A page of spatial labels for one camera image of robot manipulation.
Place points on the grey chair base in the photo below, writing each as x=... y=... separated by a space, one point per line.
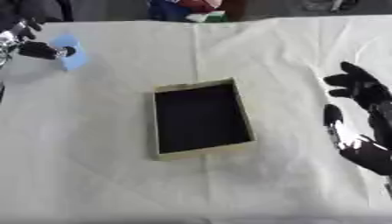
x=331 y=4

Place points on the white and green package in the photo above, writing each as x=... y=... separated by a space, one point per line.
x=209 y=17

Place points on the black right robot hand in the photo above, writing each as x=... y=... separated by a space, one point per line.
x=368 y=92

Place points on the tan cardboard box black inside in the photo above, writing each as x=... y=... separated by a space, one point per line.
x=201 y=119

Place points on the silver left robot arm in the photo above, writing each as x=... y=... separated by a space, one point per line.
x=6 y=49

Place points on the blue and red bag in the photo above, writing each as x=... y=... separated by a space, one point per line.
x=173 y=8

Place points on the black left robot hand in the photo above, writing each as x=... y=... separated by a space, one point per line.
x=37 y=50

